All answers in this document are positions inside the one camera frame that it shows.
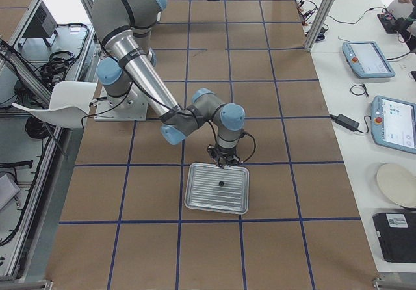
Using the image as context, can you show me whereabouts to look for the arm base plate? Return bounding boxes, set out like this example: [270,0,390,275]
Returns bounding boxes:
[94,83,148,122]

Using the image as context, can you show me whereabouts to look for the white round plate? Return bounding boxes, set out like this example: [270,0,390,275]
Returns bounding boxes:
[376,163,415,209]

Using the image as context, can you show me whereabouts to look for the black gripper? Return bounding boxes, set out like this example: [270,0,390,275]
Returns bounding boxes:
[207,144,241,166]

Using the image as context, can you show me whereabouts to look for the black power brick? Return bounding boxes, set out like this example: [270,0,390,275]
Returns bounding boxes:
[330,114,359,132]

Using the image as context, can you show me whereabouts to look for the white plastic chair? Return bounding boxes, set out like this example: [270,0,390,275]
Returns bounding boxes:
[12,81,97,129]

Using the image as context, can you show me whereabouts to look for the upper blue teach pendant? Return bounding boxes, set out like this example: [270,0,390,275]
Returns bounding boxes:
[342,41,395,79]

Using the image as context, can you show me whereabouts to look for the aluminium frame post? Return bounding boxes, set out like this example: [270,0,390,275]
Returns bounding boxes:
[304,0,335,52]

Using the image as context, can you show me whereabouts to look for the black flat box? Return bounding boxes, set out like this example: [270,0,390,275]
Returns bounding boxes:
[372,213,415,263]

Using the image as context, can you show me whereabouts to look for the lower blue teach pendant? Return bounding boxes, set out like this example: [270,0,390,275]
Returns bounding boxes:
[370,96,415,154]

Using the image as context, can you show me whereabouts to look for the blue teach pendant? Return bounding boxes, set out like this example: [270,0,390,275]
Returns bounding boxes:
[370,96,415,154]
[342,41,395,79]

